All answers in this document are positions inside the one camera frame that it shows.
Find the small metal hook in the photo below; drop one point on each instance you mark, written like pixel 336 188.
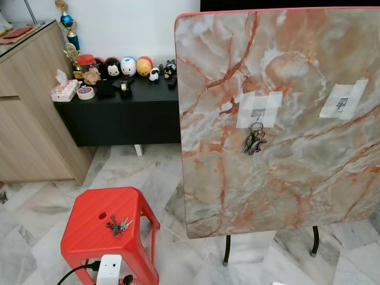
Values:
pixel 341 104
pixel 256 113

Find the silver key bunch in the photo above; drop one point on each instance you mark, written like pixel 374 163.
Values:
pixel 117 225

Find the red plastic stool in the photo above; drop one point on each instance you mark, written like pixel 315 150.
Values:
pixel 107 205

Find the white console leg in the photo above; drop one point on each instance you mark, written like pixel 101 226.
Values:
pixel 138 149

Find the black low console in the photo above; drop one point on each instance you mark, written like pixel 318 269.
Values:
pixel 124 119

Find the black box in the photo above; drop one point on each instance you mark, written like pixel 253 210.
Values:
pixel 105 89

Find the white tape roll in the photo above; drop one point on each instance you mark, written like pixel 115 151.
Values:
pixel 86 92

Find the black tape dispenser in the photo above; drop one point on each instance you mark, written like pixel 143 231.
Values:
pixel 125 88

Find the light wooden cabinet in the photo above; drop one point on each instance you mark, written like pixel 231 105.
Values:
pixel 35 107

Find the pink tissue pack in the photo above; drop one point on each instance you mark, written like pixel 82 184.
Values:
pixel 64 89

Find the marble pattern folding table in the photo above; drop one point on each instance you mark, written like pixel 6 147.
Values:
pixel 297 172

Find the brown plush toy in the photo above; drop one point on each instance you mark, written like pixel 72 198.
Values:
pixel 92 76

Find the small panda figure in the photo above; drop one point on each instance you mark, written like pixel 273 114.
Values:
pixel 154 75

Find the white tape patch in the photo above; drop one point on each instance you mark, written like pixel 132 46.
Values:
pixel 246 107
pixel 332 95

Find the black mouse plush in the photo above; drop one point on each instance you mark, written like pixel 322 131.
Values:
pixel 113 69

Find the black dog plush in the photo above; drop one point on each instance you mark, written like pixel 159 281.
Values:
pixel 169 71

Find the white round plush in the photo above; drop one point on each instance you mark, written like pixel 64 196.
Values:
pixel 128 66

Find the orange round plush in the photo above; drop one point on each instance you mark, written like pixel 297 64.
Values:
pixel 144 66

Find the red lid jar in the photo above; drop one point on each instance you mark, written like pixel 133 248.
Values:
pixel 86 60

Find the small gold trophy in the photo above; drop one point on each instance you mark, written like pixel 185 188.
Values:
pixel 72 54

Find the blue and gold trophy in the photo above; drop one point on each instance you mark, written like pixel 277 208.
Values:
pixel 69 25

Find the flat red item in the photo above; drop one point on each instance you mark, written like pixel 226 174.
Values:
pixel 16 34

